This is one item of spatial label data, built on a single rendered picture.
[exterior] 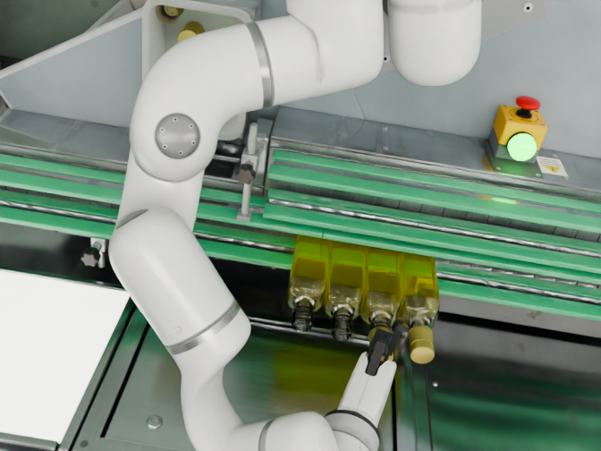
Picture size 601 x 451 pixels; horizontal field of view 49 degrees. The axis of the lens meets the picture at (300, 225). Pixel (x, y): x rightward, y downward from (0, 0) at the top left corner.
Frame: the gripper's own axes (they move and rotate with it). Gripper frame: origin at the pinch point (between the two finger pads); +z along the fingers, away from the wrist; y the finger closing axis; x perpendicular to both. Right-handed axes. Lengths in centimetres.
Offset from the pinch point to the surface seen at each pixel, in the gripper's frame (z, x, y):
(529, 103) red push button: 39.8, -9.6, 25.6
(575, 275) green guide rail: 27.5, -24.8, 4.5
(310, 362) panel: 5.4, 10.5, -12.5
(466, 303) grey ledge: 32.3, -10.7, -11.7
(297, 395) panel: -1.9, 10.1, -12.5
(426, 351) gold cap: 1.8, -5.8, 1.4
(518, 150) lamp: 34.9, -10.1, 19.2
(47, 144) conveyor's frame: 14, 65, 6
